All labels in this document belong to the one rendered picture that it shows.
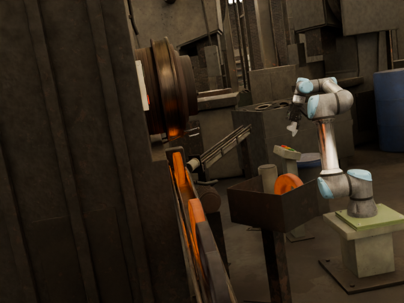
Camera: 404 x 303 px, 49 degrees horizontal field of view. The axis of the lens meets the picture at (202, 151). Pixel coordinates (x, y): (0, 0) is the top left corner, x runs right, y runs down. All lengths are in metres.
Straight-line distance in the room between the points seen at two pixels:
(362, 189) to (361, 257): 0.34
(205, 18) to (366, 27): 1.88
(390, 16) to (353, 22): 0.58
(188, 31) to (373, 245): 3.09
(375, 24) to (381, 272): 3.60
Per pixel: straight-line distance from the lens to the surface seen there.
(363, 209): 2.42
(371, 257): 2.48
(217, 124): 4.77
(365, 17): 5.51
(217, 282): 1.06
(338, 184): 2.36
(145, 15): 4.88
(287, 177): 1.67
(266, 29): 11.04
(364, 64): 5.85
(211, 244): 1.22
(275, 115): 4.25
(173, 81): 1.89
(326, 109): 2.36
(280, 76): 6.18
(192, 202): 1.42
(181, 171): 2.08
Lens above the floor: 1.16
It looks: 10 degrees down
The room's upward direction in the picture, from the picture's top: 9 degrees counter-clockwise
